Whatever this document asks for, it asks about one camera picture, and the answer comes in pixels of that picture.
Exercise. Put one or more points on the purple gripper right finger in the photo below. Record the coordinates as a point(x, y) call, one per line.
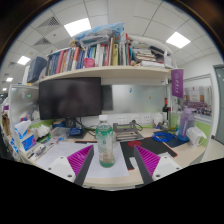
point(153, 167)

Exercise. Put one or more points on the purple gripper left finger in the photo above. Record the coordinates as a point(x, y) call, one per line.
point(73, 168)

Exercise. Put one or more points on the green plastic water bottle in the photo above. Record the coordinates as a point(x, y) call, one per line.
point(104, 136)

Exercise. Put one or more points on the purple water bottle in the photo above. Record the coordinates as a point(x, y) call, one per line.
point(186, 121)

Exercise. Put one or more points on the black desk mat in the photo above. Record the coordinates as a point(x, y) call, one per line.
point(147, 143)

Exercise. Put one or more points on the red round coaster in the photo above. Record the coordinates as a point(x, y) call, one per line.
point(133, 143)

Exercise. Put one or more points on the grey metal stand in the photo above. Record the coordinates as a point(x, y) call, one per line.
point(126, 132)

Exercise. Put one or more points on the white electric kettle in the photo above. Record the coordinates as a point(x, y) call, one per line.
point(195, 134)

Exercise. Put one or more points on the dark wine bottle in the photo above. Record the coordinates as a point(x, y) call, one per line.
point(165, 110)

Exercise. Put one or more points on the tissue box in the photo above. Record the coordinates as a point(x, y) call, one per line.
point(26, 137)

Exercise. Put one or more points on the black computer monitor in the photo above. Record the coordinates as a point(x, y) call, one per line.
point(70, 98)

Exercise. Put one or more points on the purple hanging banner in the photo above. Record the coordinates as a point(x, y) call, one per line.
point(177, 82)

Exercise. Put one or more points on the stack of books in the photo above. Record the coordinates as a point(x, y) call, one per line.
point(143, 54)

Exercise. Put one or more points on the dark blue box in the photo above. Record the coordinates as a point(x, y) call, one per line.
point(36, 67)

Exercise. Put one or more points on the row of books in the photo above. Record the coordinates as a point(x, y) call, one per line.
point(95, 51)

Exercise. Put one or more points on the blue plastic bag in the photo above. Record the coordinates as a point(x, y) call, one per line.
point(100, 34)

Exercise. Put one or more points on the wall poster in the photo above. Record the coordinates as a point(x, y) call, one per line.
point(199, 98)

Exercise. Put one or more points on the wooden wall shelf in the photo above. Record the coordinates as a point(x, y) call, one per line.
point(118, 74)

